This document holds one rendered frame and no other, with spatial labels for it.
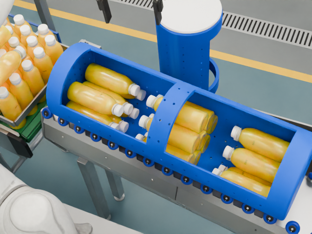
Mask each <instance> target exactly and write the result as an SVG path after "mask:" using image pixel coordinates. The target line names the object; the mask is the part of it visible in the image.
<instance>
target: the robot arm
mask: <svg viewBox="0 0 312 234"><path fill-rule="evenodd" d="M14 1H15V0H0V28H1V26H2V25H3V23H4V22H5V20H6V18H7V17H8V15H9V13H10V11H11V9H12V7H13V4H14ZM96 1H97V4H98V8H99V10H100V11H103V15H104V19H105V22H106V24H109V22H110V20H111V18H112V15H111V11H110V7H109V4H108V1H107V0H96ZM152 4H153V9H154V14H155V19H156V25H158V26H159V25H160V23H161V20H162V14H161V12H162V10H163V0H153V2H152ZM92 231H93V228H92V225H91V224H89V223H80V224H79V223H74V222H73V220H72V218H71V216H70V214H69V212H68V211H67V209H66V208H65V206H64V205H63V203H62V202H61V201H60V200H59V199H58V198H57V197H56V196H54V195H53V194H51V193H49V192H47V191H44V190H40V189H34V188H31V187H29V186H28V185H26V184H25V183H24V182H22V181H21V180H20V179H19V178H17V177H16V176H14V174H13V173H12V172H10V171H9V170H8V169H6V168H5V167H4V166H3V165H2V164H0V234H91V233H92Z"/></svg>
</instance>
